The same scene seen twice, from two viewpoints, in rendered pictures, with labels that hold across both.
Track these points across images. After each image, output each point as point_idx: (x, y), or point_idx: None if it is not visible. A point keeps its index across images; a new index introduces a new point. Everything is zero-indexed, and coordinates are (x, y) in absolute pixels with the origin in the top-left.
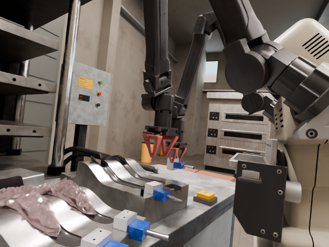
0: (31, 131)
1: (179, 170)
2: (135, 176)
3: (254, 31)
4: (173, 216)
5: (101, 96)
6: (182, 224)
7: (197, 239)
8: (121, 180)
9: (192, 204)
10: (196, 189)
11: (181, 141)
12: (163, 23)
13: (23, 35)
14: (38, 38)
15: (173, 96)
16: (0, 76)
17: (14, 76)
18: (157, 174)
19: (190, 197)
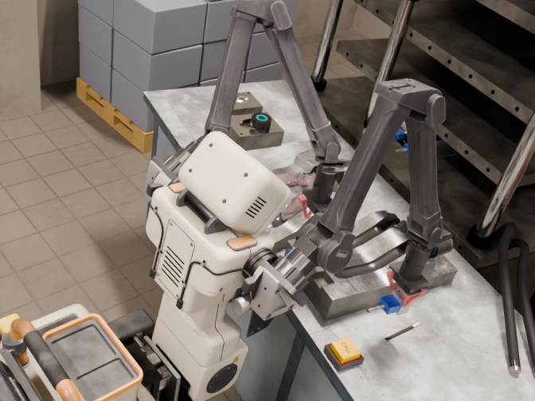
0: (485, 168)
1: None
2: (376, 266)
3: (205, 124)
4: (302, 294)
5: None
6: None
7: (322, 378)
8: (355, 247)
9: (333, 333)
10: (401, 380)
11: (400, 274)
12: (294, 93)
13: (533, 29)
14: None
15: (321, 171)
16: (482, 83)
17: (494, 88)
18: (501, 367)
19: (361, 346)
